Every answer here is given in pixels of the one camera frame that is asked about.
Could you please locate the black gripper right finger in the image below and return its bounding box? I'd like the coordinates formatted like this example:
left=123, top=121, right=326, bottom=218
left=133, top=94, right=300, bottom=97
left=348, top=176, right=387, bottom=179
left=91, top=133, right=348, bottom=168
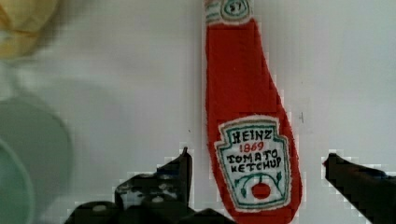
left=323, top=153, right=396, bottom=224

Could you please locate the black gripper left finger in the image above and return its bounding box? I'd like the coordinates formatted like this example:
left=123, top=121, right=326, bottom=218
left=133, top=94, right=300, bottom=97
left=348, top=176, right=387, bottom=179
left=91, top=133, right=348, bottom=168
left=114, top=147, right=192, bottom=210

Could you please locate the red plush ketchup bottle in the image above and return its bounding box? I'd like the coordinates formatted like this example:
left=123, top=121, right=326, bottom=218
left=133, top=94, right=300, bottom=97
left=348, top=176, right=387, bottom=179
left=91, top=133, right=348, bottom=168
left=204, top=0, right=302, bottom=224

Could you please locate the green round bowl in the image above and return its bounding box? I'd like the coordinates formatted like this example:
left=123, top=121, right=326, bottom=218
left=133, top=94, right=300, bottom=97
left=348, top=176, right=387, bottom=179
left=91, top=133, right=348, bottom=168
left=0, top=97, right=71, bottom=224

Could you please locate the yellow plush banana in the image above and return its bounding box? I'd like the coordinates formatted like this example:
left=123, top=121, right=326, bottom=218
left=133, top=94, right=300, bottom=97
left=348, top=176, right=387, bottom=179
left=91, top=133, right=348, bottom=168
left=0, top=0, right=60, bottom=59

